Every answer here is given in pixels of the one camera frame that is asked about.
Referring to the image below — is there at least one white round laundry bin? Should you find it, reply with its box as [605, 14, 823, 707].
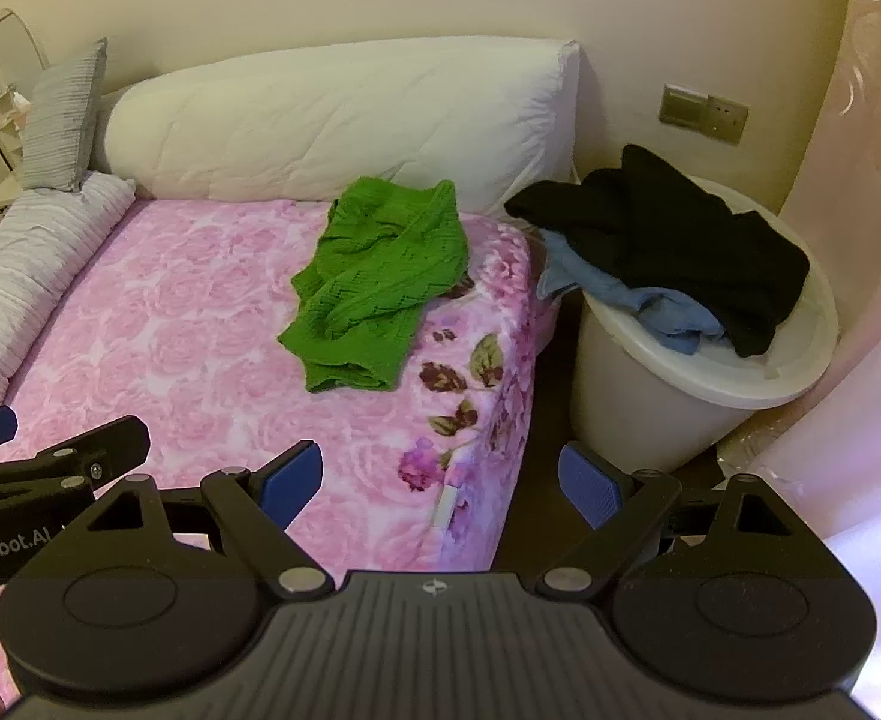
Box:
[569, 176, 840, 475]

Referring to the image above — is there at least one white vanity table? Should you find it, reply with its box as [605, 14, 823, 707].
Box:
[0, 71, 37, 215]

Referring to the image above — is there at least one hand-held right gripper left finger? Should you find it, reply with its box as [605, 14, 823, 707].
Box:
[71, 441, 336, 602]

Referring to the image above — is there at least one pale lilac ribbed quilt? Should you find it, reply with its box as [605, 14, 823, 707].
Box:
[0, 172, 139, 418]

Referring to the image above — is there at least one pink curtain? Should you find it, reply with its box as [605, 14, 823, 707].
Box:
[716, 0, 881, 545]

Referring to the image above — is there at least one blue garment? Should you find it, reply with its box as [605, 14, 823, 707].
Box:
[537, 229, 727, 355]

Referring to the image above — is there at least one pink floral bed blanket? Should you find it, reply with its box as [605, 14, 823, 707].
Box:
[0, 195, 561, 715]

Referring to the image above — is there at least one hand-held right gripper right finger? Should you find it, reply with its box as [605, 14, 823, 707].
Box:
[534, 441, 810, 602]

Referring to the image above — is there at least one oval mirror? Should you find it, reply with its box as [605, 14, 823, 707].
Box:
[0, 7, 49, 92]

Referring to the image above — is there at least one grey striped pillow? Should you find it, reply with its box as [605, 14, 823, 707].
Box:
[16, 37, 109, 193]

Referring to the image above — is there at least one black garment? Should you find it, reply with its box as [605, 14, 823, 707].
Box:
[504, 144, 811, 359]

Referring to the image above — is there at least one large white pillow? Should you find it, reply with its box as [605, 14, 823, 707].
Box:
[99, 37, 584, 220]

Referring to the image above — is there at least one green knitted sweater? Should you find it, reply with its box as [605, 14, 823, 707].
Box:
[276, 176, 472, 395]

